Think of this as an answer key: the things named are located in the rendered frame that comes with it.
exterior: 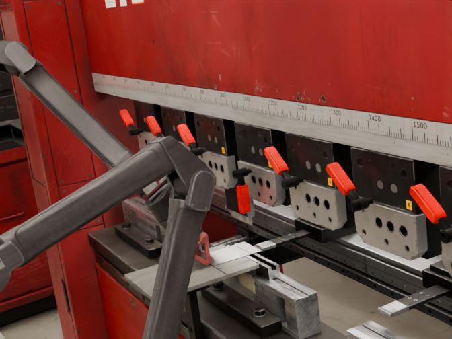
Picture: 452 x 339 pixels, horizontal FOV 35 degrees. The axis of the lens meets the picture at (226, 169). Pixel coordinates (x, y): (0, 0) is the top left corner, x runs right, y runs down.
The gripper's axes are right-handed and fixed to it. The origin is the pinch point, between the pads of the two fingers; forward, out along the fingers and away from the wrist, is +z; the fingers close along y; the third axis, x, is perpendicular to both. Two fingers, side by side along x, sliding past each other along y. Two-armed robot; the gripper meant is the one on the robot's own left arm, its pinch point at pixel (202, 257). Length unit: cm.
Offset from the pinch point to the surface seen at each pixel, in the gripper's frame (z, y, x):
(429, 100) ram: -33, -70, -26
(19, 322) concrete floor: 83, 231, 59
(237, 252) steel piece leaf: 5.2, -0.7, -7.6
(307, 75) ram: -35, -41, -27
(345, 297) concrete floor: 151, 136, -72
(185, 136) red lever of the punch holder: -23.2, 6.9, -15.7
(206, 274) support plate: 0.1, -6.9, 2.8
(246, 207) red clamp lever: -11.6, -17.6, -10.9
